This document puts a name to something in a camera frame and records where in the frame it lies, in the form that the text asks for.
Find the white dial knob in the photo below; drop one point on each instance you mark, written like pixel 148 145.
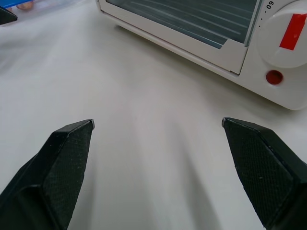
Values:
pixel 280 40

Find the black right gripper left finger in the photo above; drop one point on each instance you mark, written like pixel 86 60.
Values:
pixel 55 172

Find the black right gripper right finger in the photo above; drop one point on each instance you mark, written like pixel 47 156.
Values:
pixel 263 167

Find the blue food tray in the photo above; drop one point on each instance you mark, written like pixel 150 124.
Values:
pixel 18 2

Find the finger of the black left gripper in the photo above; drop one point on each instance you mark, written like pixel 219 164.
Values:
pixel 6 16

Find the round dark red button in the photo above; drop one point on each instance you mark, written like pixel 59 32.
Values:
pixel 274 77

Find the brown bread roll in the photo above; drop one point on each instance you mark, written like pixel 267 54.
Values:
pixel 25 6

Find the white toaster oven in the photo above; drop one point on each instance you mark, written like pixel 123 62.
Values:
pixel 263 95

